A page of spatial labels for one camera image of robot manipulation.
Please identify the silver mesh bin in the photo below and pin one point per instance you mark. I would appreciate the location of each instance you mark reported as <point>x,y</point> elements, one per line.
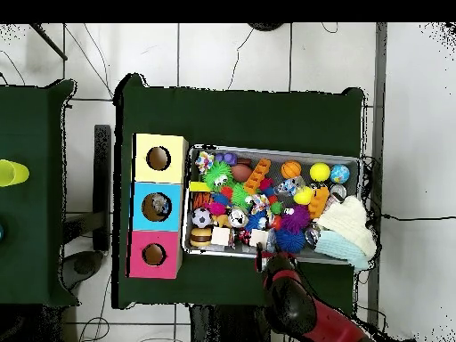
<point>249,253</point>

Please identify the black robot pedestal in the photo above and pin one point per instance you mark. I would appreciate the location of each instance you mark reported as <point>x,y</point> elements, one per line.
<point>228,326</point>

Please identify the yellow ball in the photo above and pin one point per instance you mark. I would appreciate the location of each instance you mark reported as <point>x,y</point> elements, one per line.
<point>320,172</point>

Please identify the small orange basketball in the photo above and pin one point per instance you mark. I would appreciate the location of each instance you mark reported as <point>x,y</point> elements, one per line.
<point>291,169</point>

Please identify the cream waffle cloth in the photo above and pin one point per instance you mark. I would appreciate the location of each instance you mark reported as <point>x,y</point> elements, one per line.
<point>351,221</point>

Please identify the small wooden block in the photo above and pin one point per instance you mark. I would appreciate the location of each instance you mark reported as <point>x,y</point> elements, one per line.
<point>221,236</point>

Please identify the yellow-green cup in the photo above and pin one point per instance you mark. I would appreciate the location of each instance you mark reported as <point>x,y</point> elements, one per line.
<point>12,172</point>

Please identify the clear water bottle blue label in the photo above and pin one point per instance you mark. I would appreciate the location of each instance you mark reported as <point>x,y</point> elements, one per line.
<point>290,185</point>

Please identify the toy hamburger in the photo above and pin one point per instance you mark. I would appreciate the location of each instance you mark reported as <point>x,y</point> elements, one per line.
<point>201,237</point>

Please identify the orange plastic block with holes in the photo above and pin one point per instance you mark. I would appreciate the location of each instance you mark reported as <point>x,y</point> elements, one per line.
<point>257,177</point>

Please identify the purple spiky toy with eyes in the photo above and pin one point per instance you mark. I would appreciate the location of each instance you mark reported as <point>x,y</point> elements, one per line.
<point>296,218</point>

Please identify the light blue waffle cloth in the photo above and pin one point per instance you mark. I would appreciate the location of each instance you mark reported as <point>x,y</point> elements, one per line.
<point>338,247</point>

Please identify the blue spiky ball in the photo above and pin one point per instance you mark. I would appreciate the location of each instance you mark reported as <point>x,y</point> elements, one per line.
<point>290,241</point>

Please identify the green spiky ball with eyes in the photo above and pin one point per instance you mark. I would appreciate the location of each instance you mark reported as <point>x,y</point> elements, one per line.
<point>218,176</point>

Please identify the large wooden block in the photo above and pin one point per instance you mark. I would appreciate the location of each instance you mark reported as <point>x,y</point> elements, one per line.
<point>258,238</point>

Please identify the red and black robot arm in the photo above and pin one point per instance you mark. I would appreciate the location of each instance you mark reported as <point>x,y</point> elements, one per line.
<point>292,306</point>

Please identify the dark green tablecloth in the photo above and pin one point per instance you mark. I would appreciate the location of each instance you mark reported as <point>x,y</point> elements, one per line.
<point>32,249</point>
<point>231,117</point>

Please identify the black rod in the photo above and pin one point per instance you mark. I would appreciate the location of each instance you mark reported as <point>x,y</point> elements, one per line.
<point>50,42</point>

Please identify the small soccer ball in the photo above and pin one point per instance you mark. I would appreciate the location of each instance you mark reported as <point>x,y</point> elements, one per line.
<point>201,217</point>

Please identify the wooden box with three holes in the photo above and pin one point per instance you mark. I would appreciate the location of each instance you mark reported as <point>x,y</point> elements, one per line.
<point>142,249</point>

